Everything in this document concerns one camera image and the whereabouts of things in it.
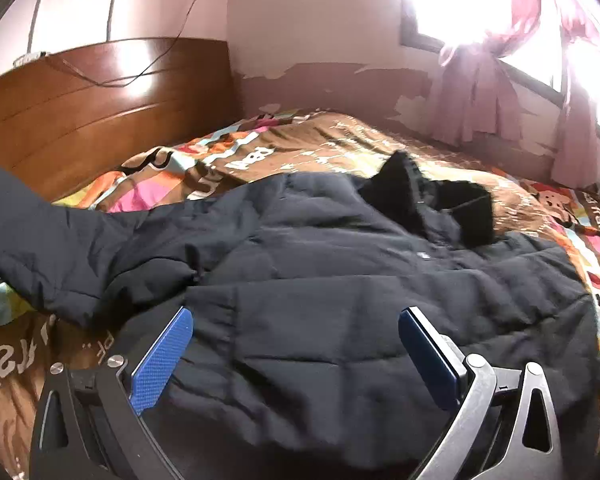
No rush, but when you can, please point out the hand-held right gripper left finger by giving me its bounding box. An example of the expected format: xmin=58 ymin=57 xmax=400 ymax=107
xmin=28 ymin=306 xmax=194 ymax=480

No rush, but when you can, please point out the black padded jacket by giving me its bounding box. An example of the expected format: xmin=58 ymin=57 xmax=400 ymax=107
xmin=0 ymin=150 xmax=600 ymax=480

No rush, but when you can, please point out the white power strip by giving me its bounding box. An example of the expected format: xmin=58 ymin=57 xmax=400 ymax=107
xmin=11 ymin=51 xmax=49 ymax=67

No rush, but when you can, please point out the white wall pipe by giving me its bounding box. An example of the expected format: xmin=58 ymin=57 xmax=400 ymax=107
xmin=106 ymin=0 xmax=127 ymax=42
xmin=27 ymin=0 xmax=51 ymax=56

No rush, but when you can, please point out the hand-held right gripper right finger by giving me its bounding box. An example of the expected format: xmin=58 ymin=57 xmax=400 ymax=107
xmin=399 ymin=308 xmax=563 ymax=480

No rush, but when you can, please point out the window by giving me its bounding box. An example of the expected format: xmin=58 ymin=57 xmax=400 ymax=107
xmin=400 ymin=0 xmax=600 ymax=153

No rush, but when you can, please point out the wooden headboard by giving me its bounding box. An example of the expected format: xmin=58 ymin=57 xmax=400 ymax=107
xmin=0 ymin=37 xmax=238 ymax=201

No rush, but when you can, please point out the black cable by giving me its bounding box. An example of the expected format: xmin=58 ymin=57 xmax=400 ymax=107
xmin=47 ymin=0 xmax=206 ymax=88

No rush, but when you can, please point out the colourful printed blanket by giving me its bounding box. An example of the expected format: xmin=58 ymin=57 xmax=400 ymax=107
xmin=0 ymin=107 xmax=600 ymax=480

